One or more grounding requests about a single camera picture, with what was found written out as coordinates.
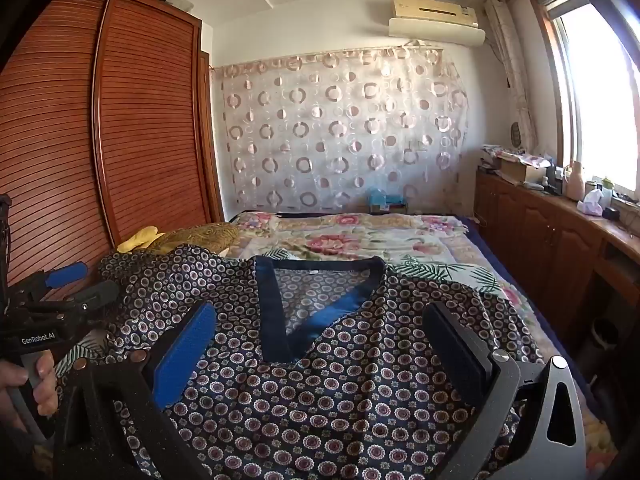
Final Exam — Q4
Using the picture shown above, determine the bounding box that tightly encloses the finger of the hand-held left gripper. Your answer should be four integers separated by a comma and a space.
30, 280, 121, 312
20, 261, 89, 291

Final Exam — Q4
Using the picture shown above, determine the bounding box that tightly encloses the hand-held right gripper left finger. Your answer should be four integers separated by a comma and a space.
52, 302, 218, 480

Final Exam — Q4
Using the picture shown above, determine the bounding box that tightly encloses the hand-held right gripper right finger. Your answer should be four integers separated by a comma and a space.
424, 302, 587, 480

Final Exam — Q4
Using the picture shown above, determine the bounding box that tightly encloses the navy medallion print shirt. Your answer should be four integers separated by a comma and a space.
55, 244, 546, 480

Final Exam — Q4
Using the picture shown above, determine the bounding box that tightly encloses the person's left hand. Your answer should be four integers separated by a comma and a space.
0, 349, 60, 433

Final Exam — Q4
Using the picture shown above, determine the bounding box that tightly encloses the yellow plush toy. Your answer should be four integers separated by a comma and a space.
117, 227, 163, 253

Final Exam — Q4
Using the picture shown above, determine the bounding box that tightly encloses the green leaf print blanket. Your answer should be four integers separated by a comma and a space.
52, 247, 503, 378

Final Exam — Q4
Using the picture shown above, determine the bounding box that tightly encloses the navy bed sheet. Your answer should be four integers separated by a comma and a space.
462, 215, 613, 426

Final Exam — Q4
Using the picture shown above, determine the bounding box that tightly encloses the olive patterned pillow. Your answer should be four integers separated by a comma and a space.
147, 222, 241, 256

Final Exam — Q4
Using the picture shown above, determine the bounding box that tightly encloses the wooden side cabinet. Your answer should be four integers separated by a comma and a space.
472, 167, 640, 376

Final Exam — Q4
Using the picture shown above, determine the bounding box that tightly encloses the black waste bin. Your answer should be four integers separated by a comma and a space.
592, 317, 622, 357

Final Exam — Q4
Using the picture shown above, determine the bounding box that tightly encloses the blue tissue box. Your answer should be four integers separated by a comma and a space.
368, 189, 408, 213

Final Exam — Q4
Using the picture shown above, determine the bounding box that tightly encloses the floral fleece blanket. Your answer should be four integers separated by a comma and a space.
225, 210, 608, 480

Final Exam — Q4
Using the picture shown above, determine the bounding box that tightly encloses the wooden slatted wardrobe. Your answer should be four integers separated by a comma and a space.
0, 0, 226, 306

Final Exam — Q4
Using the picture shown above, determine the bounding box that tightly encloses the cardboard box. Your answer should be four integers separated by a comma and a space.
500, 157, 546, 183

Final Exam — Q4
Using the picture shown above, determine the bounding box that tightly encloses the pile of papers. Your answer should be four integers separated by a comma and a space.
479, 144, 507, 171

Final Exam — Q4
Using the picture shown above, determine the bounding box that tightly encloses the white tissue bag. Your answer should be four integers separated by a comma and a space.
577, 190, 606, 217

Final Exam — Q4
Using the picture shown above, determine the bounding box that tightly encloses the pink bottle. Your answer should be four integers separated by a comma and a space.
564, 161, 586, 200

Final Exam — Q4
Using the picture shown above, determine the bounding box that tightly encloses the sheer circle pattern curtain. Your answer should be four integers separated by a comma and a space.
210, 42, 471, 213

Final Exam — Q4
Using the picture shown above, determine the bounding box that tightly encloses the cream window curtain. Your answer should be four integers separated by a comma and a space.
484, 0, 538, 153

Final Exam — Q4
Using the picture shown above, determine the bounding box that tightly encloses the window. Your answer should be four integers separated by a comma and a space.
530, 0, 640, 181

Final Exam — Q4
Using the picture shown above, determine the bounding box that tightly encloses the wall air conditioner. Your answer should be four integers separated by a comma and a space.
389, 0, 487, 48

